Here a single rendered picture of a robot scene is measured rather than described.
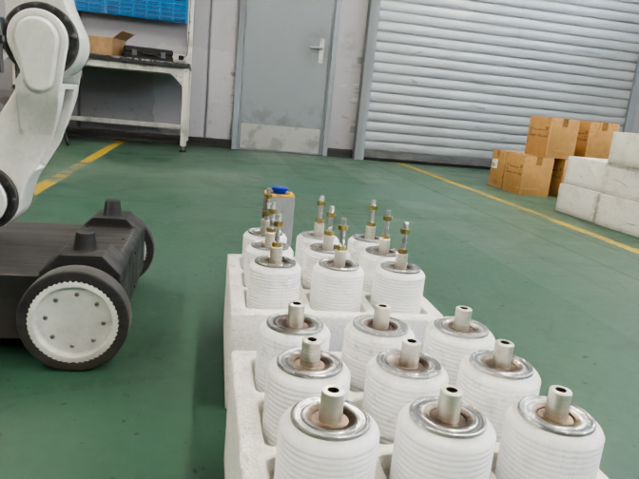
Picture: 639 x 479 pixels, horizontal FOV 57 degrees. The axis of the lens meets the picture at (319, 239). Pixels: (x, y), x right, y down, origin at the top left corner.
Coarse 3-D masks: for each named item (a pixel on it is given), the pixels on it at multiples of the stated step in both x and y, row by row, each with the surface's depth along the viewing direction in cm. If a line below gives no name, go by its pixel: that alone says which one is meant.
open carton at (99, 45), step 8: (120, 32) 512; (128, 32) 526; (96, 40) 514; (104, 40) 514; (112, 40) 513; (120, 40) 529; (96, 48) 516; (104, 48) 515; (112, 48) 515; (120, 48) 531
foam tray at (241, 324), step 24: (240, 264) 129; (240, 288) 113; (240, 312) 101; (264, 312) 102; (312, 312) 104; (336, 312) 105; (360, 312) 111; (432, 312) 110; (240, 336) 101; (336, 336) 104
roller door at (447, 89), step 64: (384, 0) 591; (448, 0) 601; (512, 0) 613; (576, 0) 625; (384, 64) 605; (448, 64) 617; (512, 64) 629; (576, 64) 643; (384, 128) 621; (448, 128) 635; (512, 128) 647
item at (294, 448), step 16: (288, 416) 55; (288, 432) 53; (368, 432) 54; (288, 448) 53; (304, 448) 52; (320, 448) 51; (336, 448) 51; (352, 448) 52; (368, 448) 53; (288, 464) 53; (304, 464) 52; (320, 464) 52; (336, 464) 51; (352, 464) 52; (368, 464) 53
